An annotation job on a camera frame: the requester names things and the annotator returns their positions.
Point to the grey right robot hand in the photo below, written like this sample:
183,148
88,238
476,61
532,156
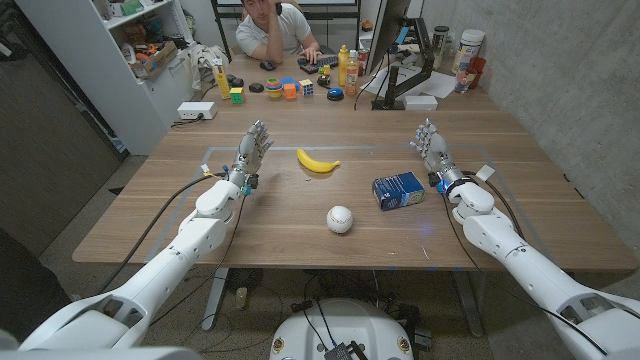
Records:
435,150

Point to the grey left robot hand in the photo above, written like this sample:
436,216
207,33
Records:
248,150

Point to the yellow toy banana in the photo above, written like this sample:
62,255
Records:
316,163

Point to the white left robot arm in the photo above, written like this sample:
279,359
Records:
165,260

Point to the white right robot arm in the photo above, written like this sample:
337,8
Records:
530,265

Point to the white flat box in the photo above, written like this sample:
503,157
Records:
420,102

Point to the blue cardboard box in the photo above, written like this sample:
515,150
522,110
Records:
398,190

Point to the white power strip box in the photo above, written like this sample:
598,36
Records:
197,110

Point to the blue flat toy piece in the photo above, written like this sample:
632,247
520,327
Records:
290,81

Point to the cardboard box of items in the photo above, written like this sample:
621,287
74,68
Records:
155,60

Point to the green yellow puzzle cube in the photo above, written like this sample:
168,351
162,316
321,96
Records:
237,95

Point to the black round puck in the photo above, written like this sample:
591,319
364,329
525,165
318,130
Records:
256,87

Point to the stacked colourful cups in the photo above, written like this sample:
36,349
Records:
273,87

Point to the white paper sheets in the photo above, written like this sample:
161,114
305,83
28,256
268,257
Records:
430,82

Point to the orange cube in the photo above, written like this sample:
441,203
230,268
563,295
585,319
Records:
290,91

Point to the clear drinking glass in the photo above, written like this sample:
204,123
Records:
462,81

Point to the yellow tall carton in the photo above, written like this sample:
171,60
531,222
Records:
221,80

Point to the white Rubik's cube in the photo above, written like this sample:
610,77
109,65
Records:
306,87

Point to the black computer mouse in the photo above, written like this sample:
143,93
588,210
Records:
267,65

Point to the red cup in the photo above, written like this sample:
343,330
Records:
477,70

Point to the blue push button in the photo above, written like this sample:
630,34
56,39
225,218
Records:
335,94

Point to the white wipes canister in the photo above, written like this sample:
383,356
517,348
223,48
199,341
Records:
468,49

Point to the black keyboard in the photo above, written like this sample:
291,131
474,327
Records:
320,63

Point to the orange drink bottle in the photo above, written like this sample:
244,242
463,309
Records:
352,73

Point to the white baseball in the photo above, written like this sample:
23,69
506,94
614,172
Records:
339,219

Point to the red can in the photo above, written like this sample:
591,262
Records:
363,60

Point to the man in white t-shirt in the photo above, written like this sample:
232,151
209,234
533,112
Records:
276,30

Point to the yellow squeeze bottle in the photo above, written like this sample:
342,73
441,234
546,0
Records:
343,65

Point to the black computer monitor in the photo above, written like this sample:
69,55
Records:
387,27

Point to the white shelf cabinet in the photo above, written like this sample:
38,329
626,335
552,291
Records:
125,65

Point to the white robot torso base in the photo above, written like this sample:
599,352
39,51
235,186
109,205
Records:
341,331

